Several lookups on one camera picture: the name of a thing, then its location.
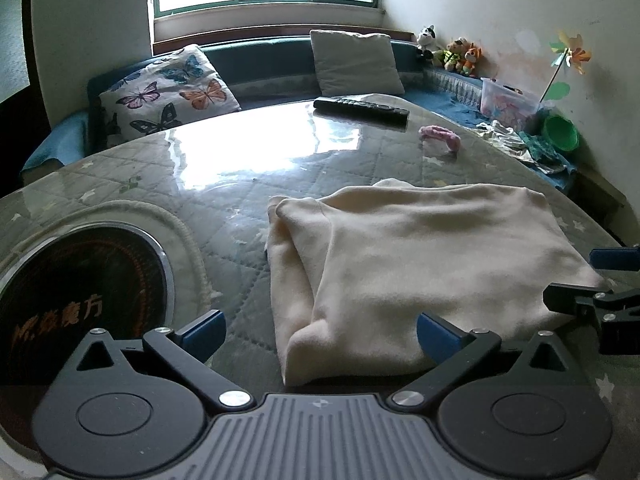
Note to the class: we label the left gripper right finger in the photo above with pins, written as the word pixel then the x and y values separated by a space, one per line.
pixel 456 354

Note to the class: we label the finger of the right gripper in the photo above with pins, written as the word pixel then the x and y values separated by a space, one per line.
pixel 616 259
pixel 580 300

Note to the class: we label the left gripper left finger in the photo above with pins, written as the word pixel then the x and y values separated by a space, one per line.
pixel 182 355

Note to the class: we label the cream knit garment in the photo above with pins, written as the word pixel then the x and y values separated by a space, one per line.
pixel 351 272

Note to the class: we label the round black cooktop inset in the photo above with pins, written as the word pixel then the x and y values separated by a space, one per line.
pixel 107 275

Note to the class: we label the dark green cloth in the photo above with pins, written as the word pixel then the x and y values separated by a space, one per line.
pixel 554 167

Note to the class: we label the green plastic bowl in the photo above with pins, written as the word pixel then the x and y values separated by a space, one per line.
pixel 560 133

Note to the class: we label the crumpled light cloth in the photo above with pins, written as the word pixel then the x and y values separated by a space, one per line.
pixel 505 139

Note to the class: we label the clear plastic storage box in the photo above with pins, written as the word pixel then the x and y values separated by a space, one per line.
pixel 511 107

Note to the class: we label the pink plastic toy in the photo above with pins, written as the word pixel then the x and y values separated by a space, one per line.
pixel 441 134

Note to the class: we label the colourful paper pinwheel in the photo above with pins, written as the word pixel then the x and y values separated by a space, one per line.
pixel 570 54

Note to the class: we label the black remote control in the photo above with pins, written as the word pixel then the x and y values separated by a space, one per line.
pixel 362 110

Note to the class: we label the orange plush toy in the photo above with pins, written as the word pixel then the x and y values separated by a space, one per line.
pixel 471 58

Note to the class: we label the butterfly print pillow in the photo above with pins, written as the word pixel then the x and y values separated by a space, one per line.
pixel 173 90

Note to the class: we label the green yellow plush toy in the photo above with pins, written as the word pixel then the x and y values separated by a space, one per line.
pixel 454 54

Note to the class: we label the dark door with glass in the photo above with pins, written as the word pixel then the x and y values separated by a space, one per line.
pixel 24 120

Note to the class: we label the teal corner sofa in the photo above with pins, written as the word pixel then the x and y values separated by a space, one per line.
pixel 259 72

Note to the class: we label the black white plush toy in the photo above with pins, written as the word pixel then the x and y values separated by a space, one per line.
pixel 428 50

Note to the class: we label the plain grey pillow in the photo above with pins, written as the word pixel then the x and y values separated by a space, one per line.
pixel 350 63

